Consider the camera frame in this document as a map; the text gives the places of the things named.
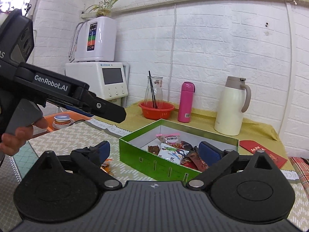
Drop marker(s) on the red envelope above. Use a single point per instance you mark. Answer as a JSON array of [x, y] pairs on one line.
[[253, 146]]

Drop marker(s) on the red nuts packet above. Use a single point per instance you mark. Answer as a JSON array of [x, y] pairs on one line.
[[192, 160]]

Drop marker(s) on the black straw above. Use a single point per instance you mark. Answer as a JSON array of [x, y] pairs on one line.
[[152, 91]]

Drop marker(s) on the glass carafe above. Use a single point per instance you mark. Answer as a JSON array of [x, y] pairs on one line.
[[157, 84]]

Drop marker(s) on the green cardboard box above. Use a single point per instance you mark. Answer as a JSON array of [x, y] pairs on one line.
[[133, 149]]

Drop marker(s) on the pink thermos bottle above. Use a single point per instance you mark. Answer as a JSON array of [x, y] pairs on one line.
[[186, 102]]

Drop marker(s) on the person's left hand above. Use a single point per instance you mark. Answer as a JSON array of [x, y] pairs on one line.
[[10, 144]]

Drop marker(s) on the white water dispenser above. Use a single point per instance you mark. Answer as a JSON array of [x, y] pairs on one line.
[[106, 79]]

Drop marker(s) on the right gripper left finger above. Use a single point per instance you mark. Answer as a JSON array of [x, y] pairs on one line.
[[89, 160]]

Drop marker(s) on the red plastic basket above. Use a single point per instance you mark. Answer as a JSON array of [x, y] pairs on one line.
[[157, 113]]

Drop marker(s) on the pink snack bag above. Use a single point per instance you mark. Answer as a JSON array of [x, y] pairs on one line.
[[172, 140]]

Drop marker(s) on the cream thermos jug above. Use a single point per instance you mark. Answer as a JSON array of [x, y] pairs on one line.
[[234, 102]]

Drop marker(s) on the jar in basin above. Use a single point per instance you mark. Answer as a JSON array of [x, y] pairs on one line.
[[61, 121]]

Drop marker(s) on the white blue snack bag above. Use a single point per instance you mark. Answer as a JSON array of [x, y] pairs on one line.
[[172, 154]]

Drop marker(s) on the orange green snack bag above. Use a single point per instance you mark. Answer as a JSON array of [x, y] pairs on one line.
[[106, 166]]

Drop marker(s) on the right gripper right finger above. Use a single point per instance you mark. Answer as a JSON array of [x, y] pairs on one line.
[[219, 163]]

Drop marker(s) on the yellow cloth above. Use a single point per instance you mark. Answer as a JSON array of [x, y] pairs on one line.
[[205, 123]]

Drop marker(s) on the dark dried meat bag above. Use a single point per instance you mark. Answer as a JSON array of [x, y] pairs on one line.
[[188, 147]]

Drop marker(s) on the white water purifier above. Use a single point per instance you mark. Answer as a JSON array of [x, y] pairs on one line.
[[94, 40]]

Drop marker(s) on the patterned tablecloth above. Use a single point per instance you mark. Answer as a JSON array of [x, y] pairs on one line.
[[85, 134]]

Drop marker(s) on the potted plant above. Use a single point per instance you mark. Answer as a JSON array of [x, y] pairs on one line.
[[103, 8]]

